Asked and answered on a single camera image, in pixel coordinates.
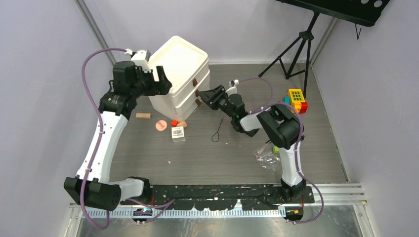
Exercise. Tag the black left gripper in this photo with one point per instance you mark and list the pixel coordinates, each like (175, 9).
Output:
(161, 87)

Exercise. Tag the black hair loop tool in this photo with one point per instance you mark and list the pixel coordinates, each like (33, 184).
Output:
(216, 136)

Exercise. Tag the red toy block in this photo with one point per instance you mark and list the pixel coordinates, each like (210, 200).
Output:
(303, 108)

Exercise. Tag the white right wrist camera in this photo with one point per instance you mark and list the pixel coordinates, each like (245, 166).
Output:
(232, 87)

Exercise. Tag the teal wooden block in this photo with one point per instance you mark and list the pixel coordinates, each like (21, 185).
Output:
(287, 99)

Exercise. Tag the white barcode box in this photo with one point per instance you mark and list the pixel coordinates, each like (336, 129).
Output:
(177, 134)

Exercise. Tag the yellow toy block house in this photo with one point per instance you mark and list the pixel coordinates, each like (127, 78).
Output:
(297, 97)

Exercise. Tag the pink powder puff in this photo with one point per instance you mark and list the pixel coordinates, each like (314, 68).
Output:
(161, 125)

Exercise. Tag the black music stand tray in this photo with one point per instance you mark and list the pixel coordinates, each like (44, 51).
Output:
(360, 12)

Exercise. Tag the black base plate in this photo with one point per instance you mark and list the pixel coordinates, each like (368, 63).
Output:
(223, 197)

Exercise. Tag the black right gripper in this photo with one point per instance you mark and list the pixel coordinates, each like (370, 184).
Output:
(210, 97)

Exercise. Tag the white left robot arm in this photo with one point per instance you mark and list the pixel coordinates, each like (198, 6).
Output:
(91, 186)

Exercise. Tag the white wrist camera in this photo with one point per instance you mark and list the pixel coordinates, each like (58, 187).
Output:
(140, 58)
(232, 87)

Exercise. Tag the clear plastic bag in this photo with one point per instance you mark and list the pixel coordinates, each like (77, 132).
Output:
(266, 158)

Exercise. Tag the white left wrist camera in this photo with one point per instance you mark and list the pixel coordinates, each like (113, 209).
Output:
(140, 58)

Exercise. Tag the beige makeup sponge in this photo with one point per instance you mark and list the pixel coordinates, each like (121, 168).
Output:
(182, 124)

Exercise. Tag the tan wooden block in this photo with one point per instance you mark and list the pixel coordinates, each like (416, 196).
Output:
(143, 115)

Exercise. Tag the white drawer organizer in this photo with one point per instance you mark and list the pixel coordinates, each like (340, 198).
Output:
(187, 68)

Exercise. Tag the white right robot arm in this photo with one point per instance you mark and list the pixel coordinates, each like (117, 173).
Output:
(281, 123)

